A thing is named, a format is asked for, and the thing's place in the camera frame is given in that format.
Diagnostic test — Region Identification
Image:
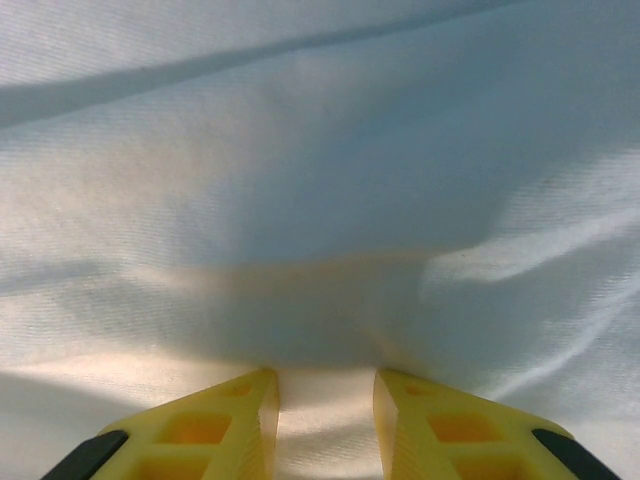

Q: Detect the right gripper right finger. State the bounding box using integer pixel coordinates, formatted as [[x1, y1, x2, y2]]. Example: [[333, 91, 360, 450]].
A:
[[373, 368, 624, 480]]

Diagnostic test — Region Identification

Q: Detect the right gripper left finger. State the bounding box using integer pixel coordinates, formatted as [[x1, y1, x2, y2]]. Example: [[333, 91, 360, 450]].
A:
[[42, 368, 281, 480]]

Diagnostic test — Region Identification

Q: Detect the white t-shirt with black print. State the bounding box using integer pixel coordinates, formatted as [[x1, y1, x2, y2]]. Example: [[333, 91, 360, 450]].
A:
[[0, 0, 640, 480]]

